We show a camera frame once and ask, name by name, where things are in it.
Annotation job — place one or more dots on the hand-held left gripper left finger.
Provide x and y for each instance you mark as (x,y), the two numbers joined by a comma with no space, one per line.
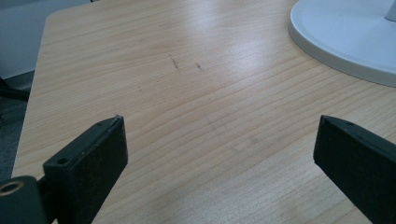
(84,168)

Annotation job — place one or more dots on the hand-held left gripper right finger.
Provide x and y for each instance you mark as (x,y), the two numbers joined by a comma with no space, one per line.
(358,161)

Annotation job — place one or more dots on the white round stand base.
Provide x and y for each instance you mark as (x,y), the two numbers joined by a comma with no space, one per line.
(345,34)

